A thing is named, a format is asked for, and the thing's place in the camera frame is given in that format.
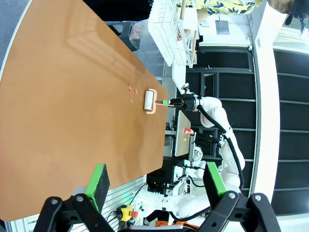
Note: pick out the white lint roller orange frame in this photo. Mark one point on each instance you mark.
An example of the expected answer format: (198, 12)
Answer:
(148, 99)

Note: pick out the person's hand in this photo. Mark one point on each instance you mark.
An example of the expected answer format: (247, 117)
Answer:
(184, 33)

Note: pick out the dark grey bin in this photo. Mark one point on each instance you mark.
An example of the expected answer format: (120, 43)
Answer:
(123, 33)

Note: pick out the orange object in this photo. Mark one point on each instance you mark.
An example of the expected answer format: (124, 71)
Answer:
(169, 223)

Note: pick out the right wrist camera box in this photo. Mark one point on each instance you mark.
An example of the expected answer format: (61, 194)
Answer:
(186, 88)

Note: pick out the red cup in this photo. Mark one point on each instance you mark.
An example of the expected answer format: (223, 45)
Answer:
(188, 131)

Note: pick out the white plastic drain tray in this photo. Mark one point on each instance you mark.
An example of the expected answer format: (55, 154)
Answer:
(157, 36)

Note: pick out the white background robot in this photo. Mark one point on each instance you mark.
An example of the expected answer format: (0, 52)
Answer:
(195, 164)

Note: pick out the white slotted mounting plate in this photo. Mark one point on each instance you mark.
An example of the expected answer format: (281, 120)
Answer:
(120, 191)

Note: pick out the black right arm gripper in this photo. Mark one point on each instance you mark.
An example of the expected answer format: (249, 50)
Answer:
(190, 102)

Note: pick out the small wooden side table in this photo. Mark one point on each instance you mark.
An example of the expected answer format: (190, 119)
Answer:
(182, 142)

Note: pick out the yellow emergency stop button box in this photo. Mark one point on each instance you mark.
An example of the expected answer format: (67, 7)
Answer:
(126, 212)

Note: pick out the person's head with black cap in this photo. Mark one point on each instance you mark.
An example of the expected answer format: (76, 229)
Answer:
(287, 8)

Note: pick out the clear plastic bag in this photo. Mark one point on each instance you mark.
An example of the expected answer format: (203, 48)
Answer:
(138, 31)

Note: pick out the grey wall panel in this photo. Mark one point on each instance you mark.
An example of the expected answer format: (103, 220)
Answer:
(222, 27)

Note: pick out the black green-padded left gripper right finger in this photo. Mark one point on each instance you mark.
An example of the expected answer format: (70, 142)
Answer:
(216, 182)

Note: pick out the person in yellow floral shirt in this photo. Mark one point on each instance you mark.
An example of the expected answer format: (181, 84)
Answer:
(222, 6)

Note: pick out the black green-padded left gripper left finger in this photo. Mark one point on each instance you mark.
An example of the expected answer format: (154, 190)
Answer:
(97, 183)

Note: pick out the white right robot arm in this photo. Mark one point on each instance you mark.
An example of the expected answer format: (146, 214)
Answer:
(217, 108)

